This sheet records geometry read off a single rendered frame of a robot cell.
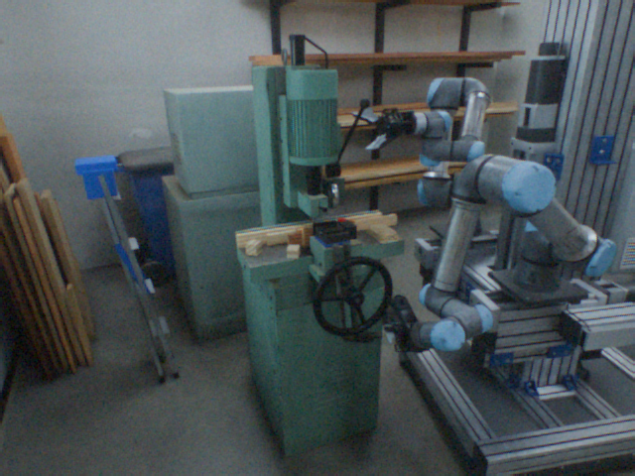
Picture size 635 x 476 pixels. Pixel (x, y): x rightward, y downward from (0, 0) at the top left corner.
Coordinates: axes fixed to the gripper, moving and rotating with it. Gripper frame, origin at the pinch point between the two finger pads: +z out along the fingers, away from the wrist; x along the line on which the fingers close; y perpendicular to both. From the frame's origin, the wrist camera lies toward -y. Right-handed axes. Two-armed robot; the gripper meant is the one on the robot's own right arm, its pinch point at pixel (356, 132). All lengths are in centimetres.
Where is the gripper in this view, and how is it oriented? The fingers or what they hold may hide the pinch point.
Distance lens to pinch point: 153.9
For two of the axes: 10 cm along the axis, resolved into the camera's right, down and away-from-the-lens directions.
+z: -9.3, 1.6, -3.3
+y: 2.4, -4.2, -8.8
